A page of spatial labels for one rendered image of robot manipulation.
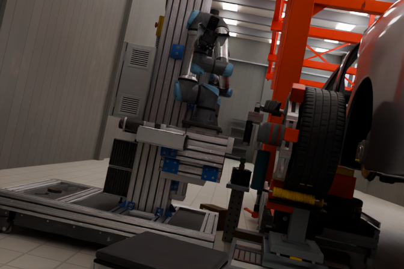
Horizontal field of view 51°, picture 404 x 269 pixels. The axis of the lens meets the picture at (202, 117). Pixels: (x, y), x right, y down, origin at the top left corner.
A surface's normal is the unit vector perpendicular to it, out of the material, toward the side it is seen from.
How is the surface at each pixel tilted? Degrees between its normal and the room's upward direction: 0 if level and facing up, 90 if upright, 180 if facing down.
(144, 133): 90
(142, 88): 90
